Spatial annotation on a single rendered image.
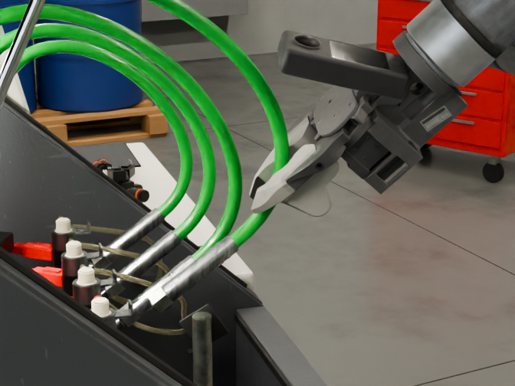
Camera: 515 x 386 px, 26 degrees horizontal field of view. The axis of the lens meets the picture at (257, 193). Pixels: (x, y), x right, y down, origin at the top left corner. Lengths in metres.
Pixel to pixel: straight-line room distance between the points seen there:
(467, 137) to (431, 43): 4.28
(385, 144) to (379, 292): 2.98
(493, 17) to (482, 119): 4.25
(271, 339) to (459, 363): 2.17
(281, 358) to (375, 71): 0.44
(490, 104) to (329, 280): 1.47
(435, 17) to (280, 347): 0.51
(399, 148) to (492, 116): 4.18
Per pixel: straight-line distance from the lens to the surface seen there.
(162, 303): 1.05
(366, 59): 0.99
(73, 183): 1.33
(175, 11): 0.98
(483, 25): 0.97
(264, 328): 1.37
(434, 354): 3.53
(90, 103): 5.96
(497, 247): 4.47
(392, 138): 1.00
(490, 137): 5.20
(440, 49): 0.97
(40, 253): 1.29
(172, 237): 1.20
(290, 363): 1.29
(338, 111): 1.00
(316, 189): 1.02
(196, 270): 1.04
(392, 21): 5.36
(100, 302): 1.04
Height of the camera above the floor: 1.52
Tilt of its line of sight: 18 degrees down
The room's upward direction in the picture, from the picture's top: straight up
